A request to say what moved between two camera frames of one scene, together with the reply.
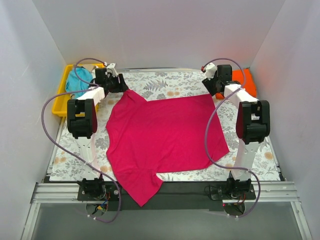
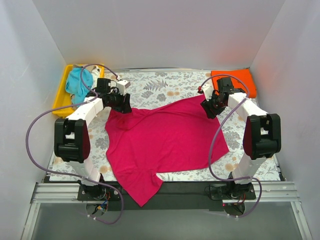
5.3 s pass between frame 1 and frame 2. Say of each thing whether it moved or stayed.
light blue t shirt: stayed
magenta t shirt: stayed
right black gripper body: moved
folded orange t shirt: stayed
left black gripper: moved
